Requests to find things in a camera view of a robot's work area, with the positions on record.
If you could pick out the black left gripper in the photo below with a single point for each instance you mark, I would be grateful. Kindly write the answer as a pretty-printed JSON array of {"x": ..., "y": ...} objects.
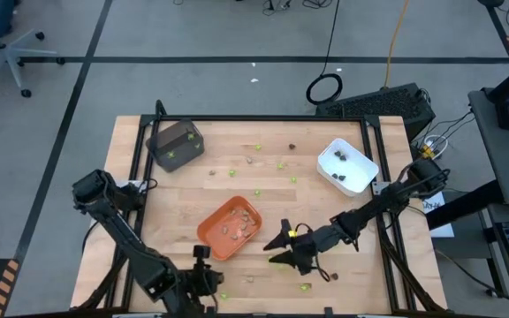
[{"x": 199, "y": 280}]

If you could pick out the grey desk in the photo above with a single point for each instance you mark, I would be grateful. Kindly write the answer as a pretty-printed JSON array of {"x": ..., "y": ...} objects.
[{"x": 502, "y": 154}]

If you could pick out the white paper sheet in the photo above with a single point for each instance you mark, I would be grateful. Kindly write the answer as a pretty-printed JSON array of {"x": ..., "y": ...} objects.
[{"x": 435, "y": 196}]

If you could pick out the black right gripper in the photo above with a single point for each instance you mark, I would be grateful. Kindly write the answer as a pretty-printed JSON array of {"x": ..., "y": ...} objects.
[{"x": 316, "y": 243}]

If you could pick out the black desk support bar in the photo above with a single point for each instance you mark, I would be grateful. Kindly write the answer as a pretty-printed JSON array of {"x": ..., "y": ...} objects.
[{"x": 462, "y": 207}]

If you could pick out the orange plastic bin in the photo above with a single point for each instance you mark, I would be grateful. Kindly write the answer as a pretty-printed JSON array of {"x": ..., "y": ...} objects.
[{"x": 219, "y": 247}]

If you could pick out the black aluminium table frame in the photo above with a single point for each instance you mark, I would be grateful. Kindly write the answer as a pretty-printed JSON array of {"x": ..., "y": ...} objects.
[{"x": 254, "y": 118}]

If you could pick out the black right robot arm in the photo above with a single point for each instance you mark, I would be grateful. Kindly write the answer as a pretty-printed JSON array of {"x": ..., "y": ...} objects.
[{"x": 382, "y": 201}]

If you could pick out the office chair base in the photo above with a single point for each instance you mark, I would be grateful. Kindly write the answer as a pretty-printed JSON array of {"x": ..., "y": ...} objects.
[{"x": 9, "y": 55}]

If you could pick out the dark grey plastic bin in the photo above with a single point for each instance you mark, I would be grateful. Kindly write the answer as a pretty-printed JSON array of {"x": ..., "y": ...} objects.
[{"x": 175, "y": 141}]

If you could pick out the black computer tower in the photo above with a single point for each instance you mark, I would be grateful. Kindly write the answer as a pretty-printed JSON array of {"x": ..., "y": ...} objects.
[{"x": 378, "y": 103}]

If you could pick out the yellow power plug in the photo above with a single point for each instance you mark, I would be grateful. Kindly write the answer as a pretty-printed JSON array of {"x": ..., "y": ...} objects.
[{"x": 426, "y": 152}]

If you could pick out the white plastic bin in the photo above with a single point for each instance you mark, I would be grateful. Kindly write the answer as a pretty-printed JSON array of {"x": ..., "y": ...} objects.
[{"x": 356, "y": 172}]

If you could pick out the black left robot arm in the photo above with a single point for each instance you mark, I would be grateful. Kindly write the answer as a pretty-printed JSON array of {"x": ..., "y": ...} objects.
[{"x": 135, "y": 252}]

